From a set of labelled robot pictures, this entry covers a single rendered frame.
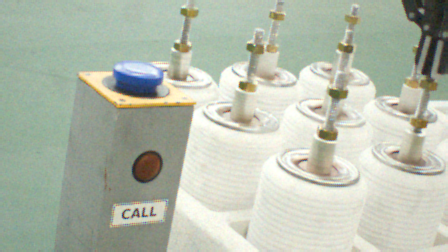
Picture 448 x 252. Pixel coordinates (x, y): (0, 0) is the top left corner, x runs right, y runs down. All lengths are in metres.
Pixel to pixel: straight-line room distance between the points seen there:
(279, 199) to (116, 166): 0.16
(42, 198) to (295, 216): 0.53
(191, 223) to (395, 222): 0.19
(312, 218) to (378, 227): 0.11
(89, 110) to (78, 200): 0.08
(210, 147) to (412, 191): 0.19
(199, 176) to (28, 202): 0.40
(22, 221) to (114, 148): 0.50
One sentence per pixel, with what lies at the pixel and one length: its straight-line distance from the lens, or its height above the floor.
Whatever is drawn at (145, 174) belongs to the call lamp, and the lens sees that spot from 0.71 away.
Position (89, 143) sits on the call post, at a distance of 0.72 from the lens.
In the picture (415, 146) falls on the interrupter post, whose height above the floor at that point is 0.27.
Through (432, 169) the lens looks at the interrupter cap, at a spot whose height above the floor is 0.25.
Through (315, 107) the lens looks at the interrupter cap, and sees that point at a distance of 0.98.
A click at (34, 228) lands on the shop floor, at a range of 1.17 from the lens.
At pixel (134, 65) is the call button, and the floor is 0.33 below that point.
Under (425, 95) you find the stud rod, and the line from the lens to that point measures 0.88.
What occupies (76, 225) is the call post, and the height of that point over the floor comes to 0.20.
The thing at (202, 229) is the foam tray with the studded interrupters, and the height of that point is 0.18.
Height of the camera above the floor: 0.54
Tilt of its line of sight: 19 degrees down
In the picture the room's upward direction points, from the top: 12 degrees clockwise
